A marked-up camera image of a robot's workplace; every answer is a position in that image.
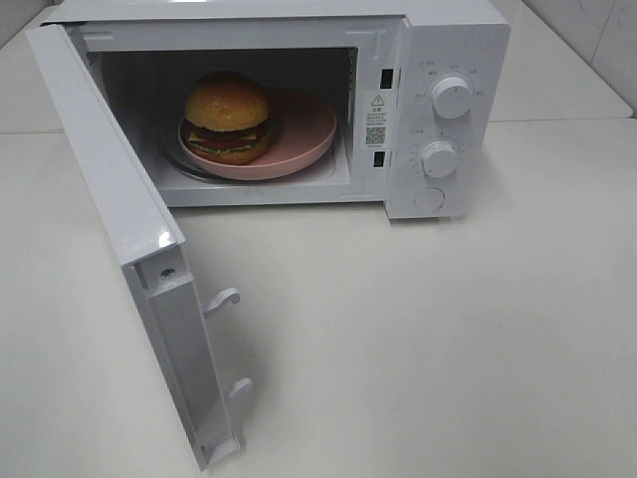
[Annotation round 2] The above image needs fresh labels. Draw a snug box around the pink round plate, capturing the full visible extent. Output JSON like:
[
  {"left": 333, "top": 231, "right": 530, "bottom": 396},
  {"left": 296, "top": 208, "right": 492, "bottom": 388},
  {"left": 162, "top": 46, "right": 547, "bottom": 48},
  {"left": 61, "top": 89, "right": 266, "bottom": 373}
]
[{"left": 178, "top": 88, "right": 337, "bottom": 181}]

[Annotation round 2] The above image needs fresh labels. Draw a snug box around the round white door button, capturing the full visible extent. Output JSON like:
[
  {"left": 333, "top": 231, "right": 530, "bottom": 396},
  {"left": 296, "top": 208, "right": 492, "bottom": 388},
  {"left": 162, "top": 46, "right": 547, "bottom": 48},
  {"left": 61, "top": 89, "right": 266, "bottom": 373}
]
[{"left": 414, "top": 187, "right": 445, "bottom": 212}]

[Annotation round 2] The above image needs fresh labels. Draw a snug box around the burger with brown bun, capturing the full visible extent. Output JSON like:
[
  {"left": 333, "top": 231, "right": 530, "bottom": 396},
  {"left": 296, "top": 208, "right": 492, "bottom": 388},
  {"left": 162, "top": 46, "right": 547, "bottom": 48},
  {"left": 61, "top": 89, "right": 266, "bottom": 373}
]
[{"left": 180, "top": 71, "right": 274, "bottom": 165}]

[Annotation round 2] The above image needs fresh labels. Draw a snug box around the white microwave door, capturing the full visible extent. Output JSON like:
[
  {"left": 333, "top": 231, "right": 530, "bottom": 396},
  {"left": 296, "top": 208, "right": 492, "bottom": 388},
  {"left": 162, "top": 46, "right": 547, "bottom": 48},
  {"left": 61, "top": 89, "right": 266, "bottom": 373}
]
[{"left": 27, "top": 24, "right": 252, "bottom": 470}]

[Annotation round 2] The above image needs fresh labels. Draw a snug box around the lower white timer knob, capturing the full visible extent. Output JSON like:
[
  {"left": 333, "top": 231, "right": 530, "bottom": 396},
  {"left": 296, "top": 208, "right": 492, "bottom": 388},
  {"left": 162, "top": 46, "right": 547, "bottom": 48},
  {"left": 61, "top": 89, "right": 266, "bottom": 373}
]
[{"left": 420, "top": 140, "right": 460, "bottom": 178}]

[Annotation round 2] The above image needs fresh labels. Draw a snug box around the white microwave oven body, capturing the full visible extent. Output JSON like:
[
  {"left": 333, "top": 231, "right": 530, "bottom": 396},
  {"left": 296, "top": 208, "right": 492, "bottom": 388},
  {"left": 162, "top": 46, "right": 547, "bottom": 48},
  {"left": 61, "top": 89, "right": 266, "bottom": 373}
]
[{"left": 39, "top": 1, "right": 510, "bottom": 219}]

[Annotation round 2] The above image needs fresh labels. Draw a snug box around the glass microwave turntable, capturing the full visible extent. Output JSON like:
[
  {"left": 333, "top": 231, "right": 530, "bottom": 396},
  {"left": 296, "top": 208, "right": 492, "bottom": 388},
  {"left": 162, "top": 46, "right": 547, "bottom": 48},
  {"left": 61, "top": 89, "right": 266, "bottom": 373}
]
[{"left": 165, "top": 149, "right": 337, "bottom": 184}]

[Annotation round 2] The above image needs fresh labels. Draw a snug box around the upper white control knob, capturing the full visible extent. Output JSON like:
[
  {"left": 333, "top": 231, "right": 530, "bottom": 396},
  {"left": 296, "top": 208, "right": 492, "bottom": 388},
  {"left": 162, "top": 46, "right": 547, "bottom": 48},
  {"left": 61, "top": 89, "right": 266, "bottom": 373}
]
[{"left": 431, "top": 75, "right": 474, "bottom": 120}]

